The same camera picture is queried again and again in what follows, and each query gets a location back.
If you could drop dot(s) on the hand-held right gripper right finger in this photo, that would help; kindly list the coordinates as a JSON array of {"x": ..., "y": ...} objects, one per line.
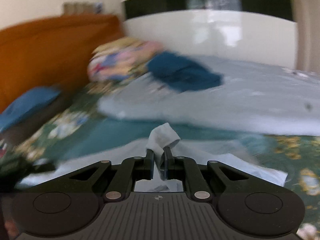
[{"x": 165, "y": 166}]

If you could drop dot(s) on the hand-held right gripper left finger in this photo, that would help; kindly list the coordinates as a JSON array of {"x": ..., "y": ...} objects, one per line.
[{"x": 151, "y": 165}]

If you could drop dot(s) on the light blue polo shirt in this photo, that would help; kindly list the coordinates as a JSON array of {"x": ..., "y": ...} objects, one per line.
[{"x": 161, "y": 136}]

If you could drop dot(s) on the teal floral blanket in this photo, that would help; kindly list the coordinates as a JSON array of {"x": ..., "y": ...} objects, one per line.
[{"x": 120, "y": 130}]

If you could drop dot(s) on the blue pillow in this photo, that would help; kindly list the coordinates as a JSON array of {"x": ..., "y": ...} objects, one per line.
[{"x": 27, "y": 105}]

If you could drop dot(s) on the dark blue garment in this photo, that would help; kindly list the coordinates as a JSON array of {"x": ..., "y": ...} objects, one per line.
[{"x": 182, "y": 72}]

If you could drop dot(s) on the light blue duvet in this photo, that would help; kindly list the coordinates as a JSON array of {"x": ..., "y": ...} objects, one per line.
[{"x": 237, "y": 100}]

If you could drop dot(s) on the colourful folded quilt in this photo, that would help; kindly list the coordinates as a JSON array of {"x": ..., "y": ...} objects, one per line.
[{"x": 112, "y": 65}]

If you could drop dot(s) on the wooden headboard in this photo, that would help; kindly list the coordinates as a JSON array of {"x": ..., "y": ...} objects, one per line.
[{"x": 45, "y": 55}]

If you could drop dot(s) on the yellow patterned pillow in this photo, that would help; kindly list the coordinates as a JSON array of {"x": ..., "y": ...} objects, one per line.
[{"x": 120, "y": 43}]

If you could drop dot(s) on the white wardrobe with black stripe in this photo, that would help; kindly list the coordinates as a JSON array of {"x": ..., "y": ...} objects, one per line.
[{"x": 212, "y": 30}]

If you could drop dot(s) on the blue bottle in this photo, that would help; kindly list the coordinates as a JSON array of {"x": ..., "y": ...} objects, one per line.
[{"x": 99, "y": 7}]

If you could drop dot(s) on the row of beige boxes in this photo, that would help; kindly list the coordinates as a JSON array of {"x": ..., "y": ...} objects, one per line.
[{"x": 77, "y": 8}]

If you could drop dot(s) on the beige door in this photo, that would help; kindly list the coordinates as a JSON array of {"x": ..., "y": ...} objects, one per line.
[{"x": 302, "y": 30}]

